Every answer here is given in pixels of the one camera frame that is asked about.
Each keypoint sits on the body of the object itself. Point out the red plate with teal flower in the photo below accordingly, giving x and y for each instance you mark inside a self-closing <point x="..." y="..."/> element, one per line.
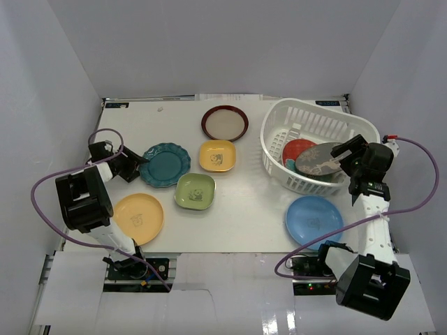
<point x="292" y="150"/>

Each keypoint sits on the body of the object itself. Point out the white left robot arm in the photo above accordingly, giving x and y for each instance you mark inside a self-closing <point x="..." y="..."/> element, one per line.
<point x="87" y="207"/>

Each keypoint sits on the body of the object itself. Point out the green square panda dish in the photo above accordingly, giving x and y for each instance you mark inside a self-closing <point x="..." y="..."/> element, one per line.
<point x="195" y="191"/>

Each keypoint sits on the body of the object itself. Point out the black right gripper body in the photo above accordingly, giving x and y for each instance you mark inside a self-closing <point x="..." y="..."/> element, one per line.
<point x="357" y="172"/>

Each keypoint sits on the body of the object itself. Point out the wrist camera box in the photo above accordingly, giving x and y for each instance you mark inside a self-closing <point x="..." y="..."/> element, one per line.
<point x="390" y="141"/>
<point x="107" y="148"/>

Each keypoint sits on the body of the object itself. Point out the yellow round plate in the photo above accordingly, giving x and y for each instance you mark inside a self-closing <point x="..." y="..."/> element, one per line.
<point x="140" y="216"/>

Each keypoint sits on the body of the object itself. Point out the dark red rimmed round plate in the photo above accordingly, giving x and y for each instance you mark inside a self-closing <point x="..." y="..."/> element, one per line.
<point x="224" y="122"/>

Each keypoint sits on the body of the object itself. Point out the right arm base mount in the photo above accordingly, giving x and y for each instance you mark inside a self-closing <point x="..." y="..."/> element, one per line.
<point x="316" y="279"/>

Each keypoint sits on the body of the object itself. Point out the yellow square panda dish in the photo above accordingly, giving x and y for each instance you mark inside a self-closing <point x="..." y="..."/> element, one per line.
<point x="217" y="155"/>

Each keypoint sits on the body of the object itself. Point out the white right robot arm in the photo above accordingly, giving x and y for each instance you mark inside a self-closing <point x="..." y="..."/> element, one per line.
<point x="369" y="279"/>

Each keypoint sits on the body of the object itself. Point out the teal scalloped plate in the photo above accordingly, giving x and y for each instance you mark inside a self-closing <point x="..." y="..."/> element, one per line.
<point x="166" y="163"/>

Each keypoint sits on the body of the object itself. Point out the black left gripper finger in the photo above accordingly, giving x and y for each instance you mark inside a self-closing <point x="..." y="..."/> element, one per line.
<point x="131" y="171"/>
<point x="132" y="156"/>

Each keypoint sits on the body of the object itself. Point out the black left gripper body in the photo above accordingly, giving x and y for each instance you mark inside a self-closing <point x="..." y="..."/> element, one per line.
<point x="126" y="164"/>

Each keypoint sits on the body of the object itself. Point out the grey plate with deer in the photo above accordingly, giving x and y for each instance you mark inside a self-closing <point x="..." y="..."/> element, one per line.
<point x="318" y="163"/>

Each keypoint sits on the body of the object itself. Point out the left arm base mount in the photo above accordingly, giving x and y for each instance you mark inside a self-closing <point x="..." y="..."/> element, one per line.
<point x="141" y="279"/>

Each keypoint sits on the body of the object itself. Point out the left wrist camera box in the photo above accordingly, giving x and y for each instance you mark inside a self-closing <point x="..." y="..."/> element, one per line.
<point x="107" y="148"/>

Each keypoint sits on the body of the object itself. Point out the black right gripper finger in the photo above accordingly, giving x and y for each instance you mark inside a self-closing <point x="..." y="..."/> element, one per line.
<point x="354" y="146"/>
<point x="349" y="162"/>

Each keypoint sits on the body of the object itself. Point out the light blue round plate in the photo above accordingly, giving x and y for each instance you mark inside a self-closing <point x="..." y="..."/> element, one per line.
<point x="310" y="217"/>

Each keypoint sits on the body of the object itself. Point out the white plastic dish bin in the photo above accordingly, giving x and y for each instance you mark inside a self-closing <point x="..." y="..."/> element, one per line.
<point x="291" y="119"/>

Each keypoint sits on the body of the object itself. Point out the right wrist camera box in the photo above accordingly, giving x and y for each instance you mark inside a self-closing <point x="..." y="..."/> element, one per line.
<point x="390" y="141"/>

